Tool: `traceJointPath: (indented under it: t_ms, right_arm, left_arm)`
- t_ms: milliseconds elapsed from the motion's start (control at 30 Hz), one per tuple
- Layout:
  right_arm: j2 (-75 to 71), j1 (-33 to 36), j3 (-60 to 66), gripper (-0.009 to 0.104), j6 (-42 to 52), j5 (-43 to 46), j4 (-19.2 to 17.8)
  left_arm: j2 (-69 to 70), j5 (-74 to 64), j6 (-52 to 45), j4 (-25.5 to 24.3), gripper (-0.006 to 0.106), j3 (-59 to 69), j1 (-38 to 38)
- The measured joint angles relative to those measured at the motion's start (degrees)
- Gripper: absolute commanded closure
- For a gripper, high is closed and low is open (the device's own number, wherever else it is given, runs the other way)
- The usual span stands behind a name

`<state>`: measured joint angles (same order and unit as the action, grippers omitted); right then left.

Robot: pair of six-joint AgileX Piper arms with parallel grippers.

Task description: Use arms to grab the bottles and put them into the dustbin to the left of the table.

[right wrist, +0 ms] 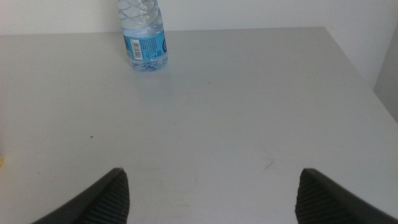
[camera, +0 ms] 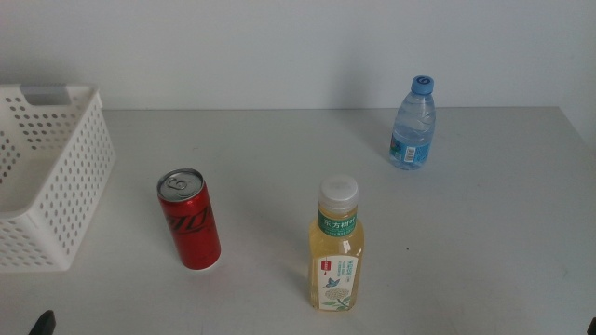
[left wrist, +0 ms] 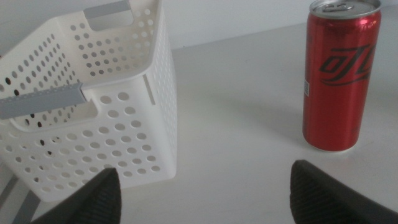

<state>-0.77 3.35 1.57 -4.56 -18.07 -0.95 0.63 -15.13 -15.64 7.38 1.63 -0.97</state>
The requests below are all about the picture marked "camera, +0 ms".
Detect white perforated plastic basket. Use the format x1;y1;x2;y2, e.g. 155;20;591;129
0;83;117;274

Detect clear water bottle blue cap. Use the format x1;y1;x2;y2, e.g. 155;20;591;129
388;74;438;171

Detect yellow tea bottle white cap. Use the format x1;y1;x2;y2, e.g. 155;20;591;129
307;174;366;313

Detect red soda can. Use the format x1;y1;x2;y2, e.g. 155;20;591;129
156;167;223;272

